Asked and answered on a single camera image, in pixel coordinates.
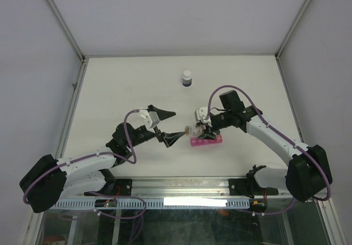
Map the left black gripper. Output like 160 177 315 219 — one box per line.
126 105 185 149

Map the clear pill bottle orange cap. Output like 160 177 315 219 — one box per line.
185 125 203 137

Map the pink pill organizer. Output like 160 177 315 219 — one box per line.
190 135 223 147

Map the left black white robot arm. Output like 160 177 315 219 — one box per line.
19 105 185 213

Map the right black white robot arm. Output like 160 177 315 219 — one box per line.
195 87 333 202

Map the white capped blue bottle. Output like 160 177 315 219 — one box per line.
182 70 193 87

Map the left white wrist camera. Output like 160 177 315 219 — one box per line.
138 109 160 132

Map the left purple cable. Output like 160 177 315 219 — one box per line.
23 109 149 224

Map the aluminium mounting rail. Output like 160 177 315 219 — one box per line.
34 175 330 199

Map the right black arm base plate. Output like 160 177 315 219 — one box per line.
228 178 279 198

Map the grey slotted cable duct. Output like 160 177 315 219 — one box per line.
51 197 250 210

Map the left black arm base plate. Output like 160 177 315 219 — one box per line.
84 178 133 196

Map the right aluminium frame post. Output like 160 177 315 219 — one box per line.
274 0 313 61

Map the aluminium frame post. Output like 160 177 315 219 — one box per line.
274 0 313 61
44 0 85 63

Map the left aluminium frame post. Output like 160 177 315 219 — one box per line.
44 0 85 63

